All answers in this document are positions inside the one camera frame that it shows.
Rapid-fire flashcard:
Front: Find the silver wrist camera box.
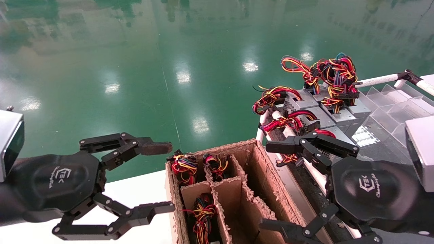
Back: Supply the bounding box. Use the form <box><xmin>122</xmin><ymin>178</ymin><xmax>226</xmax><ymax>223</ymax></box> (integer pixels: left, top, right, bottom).
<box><xmin>0</xmin><ymin>106</ymin><xmax>25</xmax><ymax>183</ymax></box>
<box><xmin>405</xmin><ymin>115</ymin><xmax>434</xmax><ymax>194</ymax></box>

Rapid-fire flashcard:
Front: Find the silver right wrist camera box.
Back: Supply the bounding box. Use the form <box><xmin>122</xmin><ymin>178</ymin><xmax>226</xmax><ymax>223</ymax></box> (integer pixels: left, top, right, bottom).
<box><xmin>405</xmin><ymin>115</ymin><xmax>434</xmax><ymax>194</ymax></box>

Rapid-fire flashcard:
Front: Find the clear acrylic divider tray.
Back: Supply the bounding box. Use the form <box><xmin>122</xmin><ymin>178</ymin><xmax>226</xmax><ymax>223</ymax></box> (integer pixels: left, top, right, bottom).
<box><xmin>353</xmin><ymin>82</ymin><xmax>434</xmax><ymax>166</ymax></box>

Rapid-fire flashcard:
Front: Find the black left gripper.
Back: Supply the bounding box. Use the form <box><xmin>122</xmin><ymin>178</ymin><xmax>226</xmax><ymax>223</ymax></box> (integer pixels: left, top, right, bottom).
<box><xmin>10</xmin><ymin>132</ymin><xmax>176</xmax><ymax>241</ymax></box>

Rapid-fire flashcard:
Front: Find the power supply with coloured wires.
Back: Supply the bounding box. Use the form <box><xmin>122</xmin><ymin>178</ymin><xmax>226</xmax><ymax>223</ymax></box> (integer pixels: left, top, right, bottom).
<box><xmin>183</xmin><ymin>192</ymin><xmax>222</xmax><ymax>244</ymax></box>

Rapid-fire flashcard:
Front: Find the white rack leg pipe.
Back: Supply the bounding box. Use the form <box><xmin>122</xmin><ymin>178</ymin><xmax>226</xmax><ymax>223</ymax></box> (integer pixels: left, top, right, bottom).
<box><xmin>256</xmin><ymin>111</ymin><xmax>272</xmax><ymax>142</ymax></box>

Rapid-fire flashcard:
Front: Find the black pipe joint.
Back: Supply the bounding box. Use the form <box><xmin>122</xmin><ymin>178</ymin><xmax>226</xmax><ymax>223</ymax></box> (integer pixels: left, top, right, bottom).
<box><xmin>397</xmin><ymin>69</ymin><xmax>422</xmax><ymax>86</ymax></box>

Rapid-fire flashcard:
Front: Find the black rack shelf board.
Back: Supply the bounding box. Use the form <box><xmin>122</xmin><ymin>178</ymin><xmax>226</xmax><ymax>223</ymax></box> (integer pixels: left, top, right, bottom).
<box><xmin>266</xmin><ymin>129</ymin><xmax>360</xmax><ymax>244</ymax></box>

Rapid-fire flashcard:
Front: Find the wire bundle in box back-middle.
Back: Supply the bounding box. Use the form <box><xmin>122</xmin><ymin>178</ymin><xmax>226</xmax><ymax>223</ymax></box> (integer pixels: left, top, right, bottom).
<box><xmin>202</xmin><ymin>154</ymin><xmax>229</xmax><ymax>180</ymax></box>

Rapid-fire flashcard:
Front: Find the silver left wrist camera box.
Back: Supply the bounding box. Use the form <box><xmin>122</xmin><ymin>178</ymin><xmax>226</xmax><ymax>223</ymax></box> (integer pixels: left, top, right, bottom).
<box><xmin>0</xmin><ymin>106</ymin><xmax>25</xmax><ymax>183</ymax></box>

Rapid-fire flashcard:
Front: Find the brown cardboard divider box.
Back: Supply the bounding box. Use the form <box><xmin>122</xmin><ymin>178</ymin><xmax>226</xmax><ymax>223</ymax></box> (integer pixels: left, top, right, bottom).
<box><xmin>165</xmin><ymin>138</ymin><xmax>334</xmax><ymax>244</ymax></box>

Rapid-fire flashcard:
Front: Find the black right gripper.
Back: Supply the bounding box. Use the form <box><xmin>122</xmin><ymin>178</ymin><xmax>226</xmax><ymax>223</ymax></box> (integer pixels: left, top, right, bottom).
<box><xmin>259</xmin><ymin>130</ymin><xmax>434</xmax><ymax>244</ymax></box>

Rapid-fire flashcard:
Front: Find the wire bundle in box back-left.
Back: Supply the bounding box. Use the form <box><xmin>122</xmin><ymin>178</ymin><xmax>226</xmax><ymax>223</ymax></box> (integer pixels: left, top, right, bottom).
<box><xmin>166</xmin><ymin>150</ymin><xmax>199</xmax><ymax>187</ymax></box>

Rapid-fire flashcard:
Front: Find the long white rack rail pipe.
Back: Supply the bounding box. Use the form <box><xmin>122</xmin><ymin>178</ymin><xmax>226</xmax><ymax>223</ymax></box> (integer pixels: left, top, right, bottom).
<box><xmin>271</xmin><ymin>110</ymin><xmax>361</xmax><ymax>239</ymax></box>

